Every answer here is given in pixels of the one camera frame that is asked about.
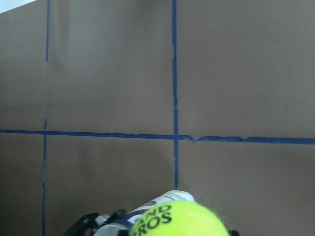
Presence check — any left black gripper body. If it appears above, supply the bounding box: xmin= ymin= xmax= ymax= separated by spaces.
xmin=64 ymin=209 xmax=126 ymax=236

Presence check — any clear tennis ball can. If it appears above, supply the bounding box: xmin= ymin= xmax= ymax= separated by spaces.
xmin=97 ymin=189 xmax=196 ymax=236

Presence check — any tennis ball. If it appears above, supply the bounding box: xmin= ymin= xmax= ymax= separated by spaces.
xmin=129 ymin=201 xmax=229 ymax=236

